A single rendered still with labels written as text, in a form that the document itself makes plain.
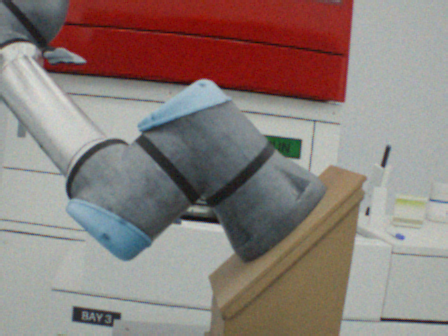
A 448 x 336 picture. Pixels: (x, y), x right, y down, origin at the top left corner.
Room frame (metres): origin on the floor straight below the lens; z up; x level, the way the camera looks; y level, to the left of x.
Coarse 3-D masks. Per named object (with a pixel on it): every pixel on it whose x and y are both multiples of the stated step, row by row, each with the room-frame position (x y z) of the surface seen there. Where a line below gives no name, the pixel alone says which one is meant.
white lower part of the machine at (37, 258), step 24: (0, 240) 2.20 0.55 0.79; (24, 240) 2.21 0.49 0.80; (48, 240) 2.21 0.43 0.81; (72, 240) 2.23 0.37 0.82; (0, 264) 2.20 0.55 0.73; (24, 264) 2.21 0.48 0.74; (48, 264) 2.21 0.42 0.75; (0, 288) 2.20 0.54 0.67; (24, 288) 2.21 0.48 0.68; (48, 288) 2.21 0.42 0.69; (0, 312) 2.20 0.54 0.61; (24, 312) 2.21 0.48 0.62; (48, 312) 2.21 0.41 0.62
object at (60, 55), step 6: (60, 48) 1.82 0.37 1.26; (48, 54) 1.85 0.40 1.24; (54, 54) 1.85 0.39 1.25; (60, 54) 1.85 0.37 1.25; (66, 54) 1.85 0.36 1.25; (72, 54) 1.86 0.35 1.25; (48, 60) 1.86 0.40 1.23; (54, 60) 1.86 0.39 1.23; (60, 60) 1.86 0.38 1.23; (66, 60) 1.86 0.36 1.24; (72, 60) 1.86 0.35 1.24; (78, 60) 1.86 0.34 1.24; (84, 60) 1.86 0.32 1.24
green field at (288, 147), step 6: (270, 138) 2.26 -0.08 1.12; (276, 138) 2.26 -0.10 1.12; (276, 144) 2.26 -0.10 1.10; (282, 144) 2.26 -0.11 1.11; (288, 144) 2.27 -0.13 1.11; (294, 144) 2.27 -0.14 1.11; (300, 144) 2.27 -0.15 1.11; (282, 150) 2.26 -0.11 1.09; (288, 150) 2.27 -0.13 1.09; (294, 150) 2.27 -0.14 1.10; (294, 156) 2.27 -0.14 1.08
